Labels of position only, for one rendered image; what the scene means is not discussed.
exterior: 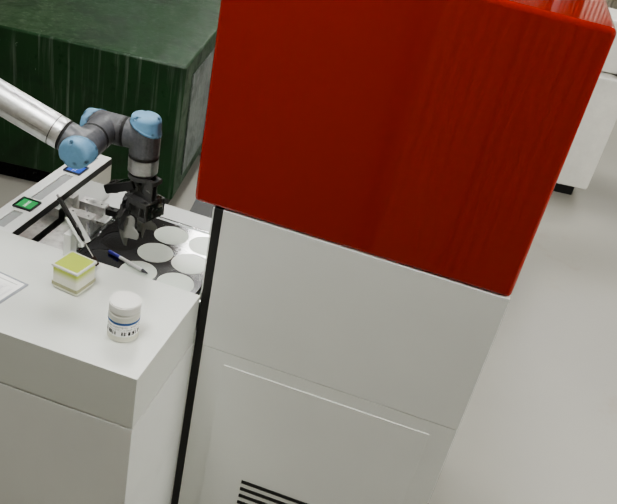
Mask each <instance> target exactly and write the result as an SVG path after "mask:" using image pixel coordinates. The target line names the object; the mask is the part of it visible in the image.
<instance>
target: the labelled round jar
mask: <svg viewBox="0 0 617 504"><path fill-rule="evenodd" d="M141 305H142V299H141V297H140V296H139V295H138V294H136V293H134V292H131V291H118V292H115V293H113V294H112V295H111V296H110V298H109V308H108V320H107V335H108V337H109V338H110V339H112V340H114V341H116V342H121V343H125V342H130V341H133V340H134V339H136V338H137V337H138V334H139V326H140V316H141Z"/></svg>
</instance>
